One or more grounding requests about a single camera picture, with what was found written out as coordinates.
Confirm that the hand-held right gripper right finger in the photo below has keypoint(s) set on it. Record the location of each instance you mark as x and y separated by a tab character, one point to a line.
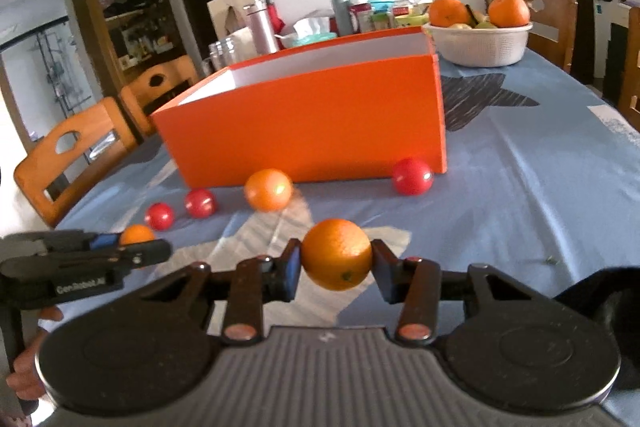
382	269

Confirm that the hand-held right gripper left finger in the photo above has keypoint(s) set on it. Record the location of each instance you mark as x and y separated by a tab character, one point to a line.
291	267

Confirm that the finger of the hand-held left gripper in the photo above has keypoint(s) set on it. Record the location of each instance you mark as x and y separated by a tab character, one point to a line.
147	253
105	242

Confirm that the small orange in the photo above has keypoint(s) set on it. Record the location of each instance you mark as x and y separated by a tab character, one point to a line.
136	234

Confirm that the orange cardboard box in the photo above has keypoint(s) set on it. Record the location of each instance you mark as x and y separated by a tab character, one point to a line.
310	122

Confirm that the person's left hand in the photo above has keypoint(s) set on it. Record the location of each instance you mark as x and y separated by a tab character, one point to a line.
25	374

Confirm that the small red apple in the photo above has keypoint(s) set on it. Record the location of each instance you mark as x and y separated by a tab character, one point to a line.
412	176
201	203
160	216

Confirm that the blue printed tablecloth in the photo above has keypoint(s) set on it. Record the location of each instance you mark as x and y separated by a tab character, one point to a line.
500	187

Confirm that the clear glass mug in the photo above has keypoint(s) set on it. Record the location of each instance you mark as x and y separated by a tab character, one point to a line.
222	54

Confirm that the wooden shelf cabinet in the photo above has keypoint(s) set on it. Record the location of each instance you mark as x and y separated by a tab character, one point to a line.
95	7

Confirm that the pink thermos bottle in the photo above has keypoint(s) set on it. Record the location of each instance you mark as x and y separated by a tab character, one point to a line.
262	32

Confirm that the teal tissue pack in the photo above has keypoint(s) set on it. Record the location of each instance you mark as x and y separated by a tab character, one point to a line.
310	29

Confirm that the white plastic basket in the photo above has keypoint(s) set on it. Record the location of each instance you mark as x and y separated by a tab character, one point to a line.
480	49

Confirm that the yellow fruit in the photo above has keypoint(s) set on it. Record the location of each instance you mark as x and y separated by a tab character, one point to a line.
459	26

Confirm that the red label jar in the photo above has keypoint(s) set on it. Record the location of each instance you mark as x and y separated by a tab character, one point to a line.
360	14

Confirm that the grey bottle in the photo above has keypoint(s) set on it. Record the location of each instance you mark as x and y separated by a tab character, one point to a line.
341	14

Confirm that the green pear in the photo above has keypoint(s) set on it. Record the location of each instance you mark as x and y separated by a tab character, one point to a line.
484	25

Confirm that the teal plastic container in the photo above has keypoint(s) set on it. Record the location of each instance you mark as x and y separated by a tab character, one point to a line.
382	2

